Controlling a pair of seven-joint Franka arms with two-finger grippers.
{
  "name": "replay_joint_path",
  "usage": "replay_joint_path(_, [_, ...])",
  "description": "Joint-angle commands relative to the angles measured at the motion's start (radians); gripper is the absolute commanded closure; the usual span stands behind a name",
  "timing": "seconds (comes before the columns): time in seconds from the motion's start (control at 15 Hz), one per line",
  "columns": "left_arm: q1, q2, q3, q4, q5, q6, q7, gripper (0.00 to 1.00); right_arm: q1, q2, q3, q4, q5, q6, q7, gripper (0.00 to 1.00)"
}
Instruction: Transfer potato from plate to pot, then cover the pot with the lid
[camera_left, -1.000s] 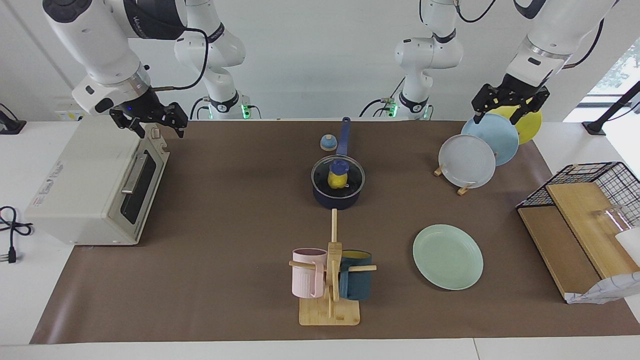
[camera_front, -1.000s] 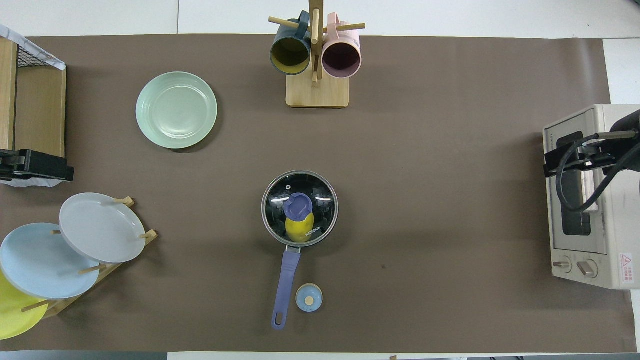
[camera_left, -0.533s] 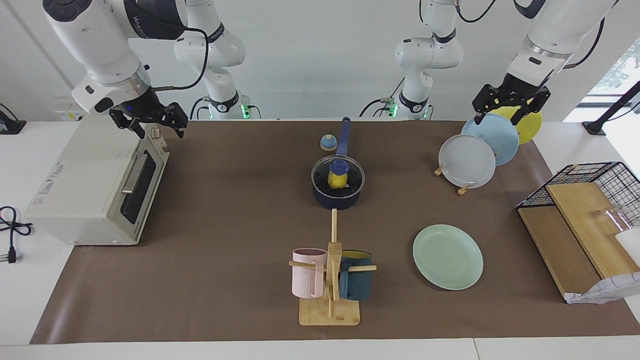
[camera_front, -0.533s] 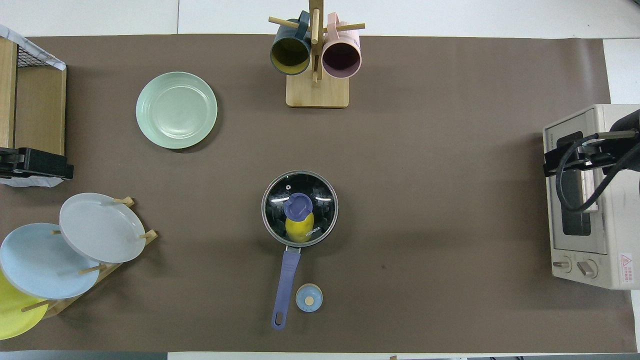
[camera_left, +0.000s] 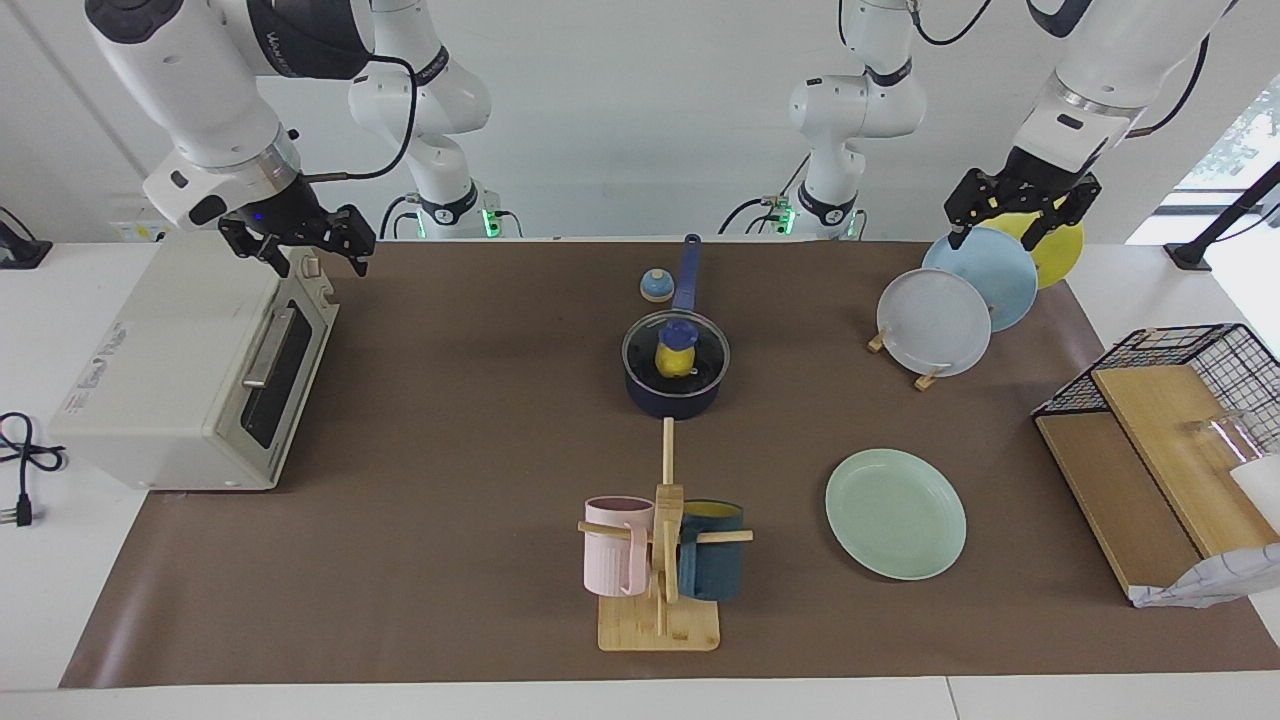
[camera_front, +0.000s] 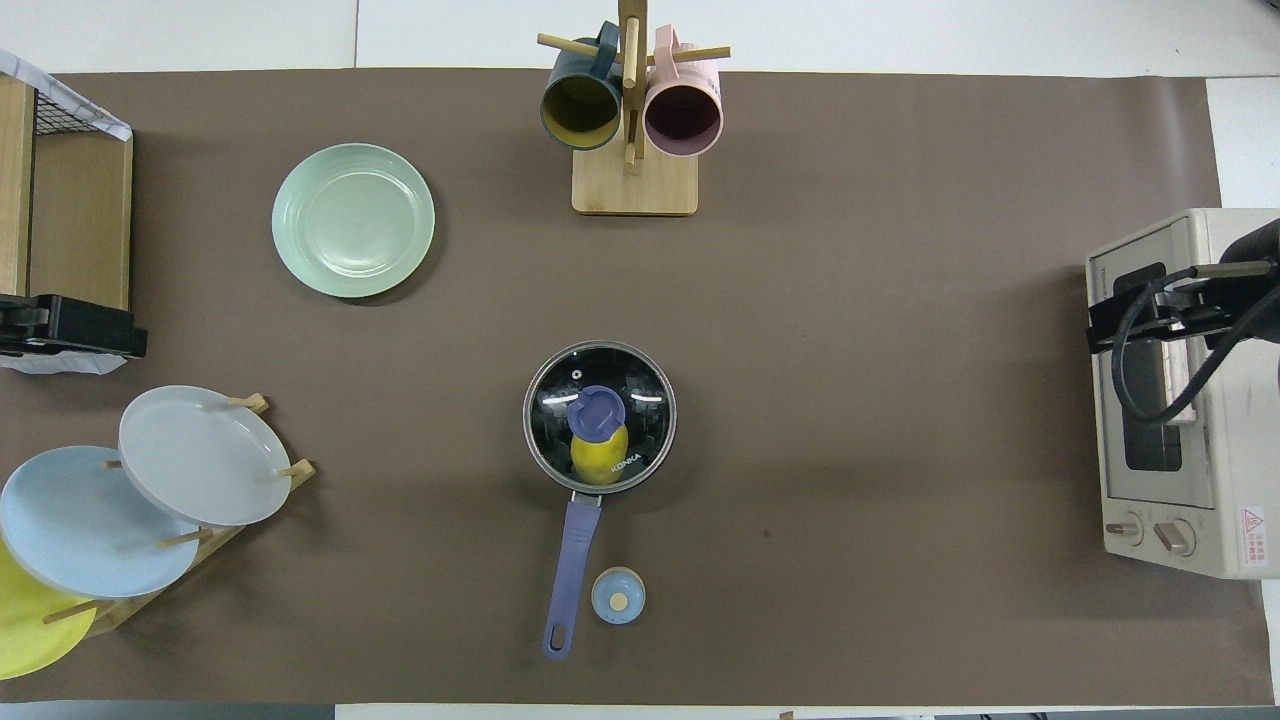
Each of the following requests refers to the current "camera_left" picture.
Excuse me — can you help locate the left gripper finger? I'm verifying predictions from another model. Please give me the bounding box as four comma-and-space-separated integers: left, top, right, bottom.
1026, 200, 1099, 251
945, 195, 989, 249

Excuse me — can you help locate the glass lid with blue knob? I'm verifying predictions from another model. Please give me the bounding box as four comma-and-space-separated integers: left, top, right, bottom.
621, 310, 732, 398

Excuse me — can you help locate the yellow plate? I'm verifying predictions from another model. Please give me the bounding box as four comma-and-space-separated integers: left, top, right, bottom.
985, 208, 1085, 290

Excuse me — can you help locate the light blue plate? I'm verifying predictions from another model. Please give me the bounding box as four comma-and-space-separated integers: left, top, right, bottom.
921, 226, 1039, 333

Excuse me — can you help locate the grey plate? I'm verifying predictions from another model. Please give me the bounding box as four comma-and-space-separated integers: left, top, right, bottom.
878, 268, 993, 378

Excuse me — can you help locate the wooden plate rack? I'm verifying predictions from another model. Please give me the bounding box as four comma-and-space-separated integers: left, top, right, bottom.
867, 325, 951, 392

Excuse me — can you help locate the pale green plate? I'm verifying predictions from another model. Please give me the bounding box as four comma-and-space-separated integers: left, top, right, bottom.
825, 448, 968, 581

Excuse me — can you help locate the beige toaster oven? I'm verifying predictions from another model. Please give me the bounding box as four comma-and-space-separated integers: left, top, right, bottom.
48, 232, 341, 491

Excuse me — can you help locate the black clamp base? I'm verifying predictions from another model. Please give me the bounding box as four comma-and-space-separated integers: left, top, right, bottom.
0, 205, 53, 269

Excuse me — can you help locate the wooden shelf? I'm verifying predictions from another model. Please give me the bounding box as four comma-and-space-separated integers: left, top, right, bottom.
1035, 362, 1280, 599

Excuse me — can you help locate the clear glass cup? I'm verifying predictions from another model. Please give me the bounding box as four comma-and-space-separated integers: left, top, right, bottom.
1188, 410, 1273, 471

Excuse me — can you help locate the brown table mat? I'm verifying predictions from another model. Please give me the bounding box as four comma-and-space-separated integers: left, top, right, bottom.
60, 240, 1280, 689

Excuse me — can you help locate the white rounded object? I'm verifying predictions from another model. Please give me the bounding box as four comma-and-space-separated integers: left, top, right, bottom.
1230, 455, 1280, 531

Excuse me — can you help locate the white crumpled cloth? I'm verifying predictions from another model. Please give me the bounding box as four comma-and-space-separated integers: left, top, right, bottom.
1130, 543, 1280, 609

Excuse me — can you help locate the pink ribbed mug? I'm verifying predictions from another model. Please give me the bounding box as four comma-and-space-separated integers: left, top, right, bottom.
583, 496, 656, 598

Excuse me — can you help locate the dark blue mug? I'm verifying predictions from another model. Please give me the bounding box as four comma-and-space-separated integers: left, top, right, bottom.
677, 500, 746, 602

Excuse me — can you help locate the wooden mug tree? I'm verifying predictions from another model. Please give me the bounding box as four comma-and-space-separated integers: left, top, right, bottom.
577, 418, 754, 653

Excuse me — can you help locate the white wall socket box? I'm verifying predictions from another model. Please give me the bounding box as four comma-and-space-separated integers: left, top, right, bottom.
108, 193, 219, 243

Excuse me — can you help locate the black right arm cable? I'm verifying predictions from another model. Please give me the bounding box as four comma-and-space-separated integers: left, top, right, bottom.
300, 55, 417, 184

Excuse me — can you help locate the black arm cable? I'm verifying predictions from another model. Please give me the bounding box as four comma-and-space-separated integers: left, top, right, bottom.
912, 0, 1219, 139
300, 55, 417, 184

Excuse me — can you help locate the black wire basket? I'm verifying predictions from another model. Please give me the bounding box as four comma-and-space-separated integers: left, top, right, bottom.
1032, 323, 1280, 456

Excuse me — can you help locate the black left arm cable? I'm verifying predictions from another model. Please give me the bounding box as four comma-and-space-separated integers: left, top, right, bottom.
912, 0, 1219, 139

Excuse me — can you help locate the dark saucepan with purple handle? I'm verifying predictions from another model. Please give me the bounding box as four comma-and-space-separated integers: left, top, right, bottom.
621, 233, 732, 419

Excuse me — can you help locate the black power cord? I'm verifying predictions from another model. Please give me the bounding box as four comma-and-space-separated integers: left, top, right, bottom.
0, 412, 66, 528

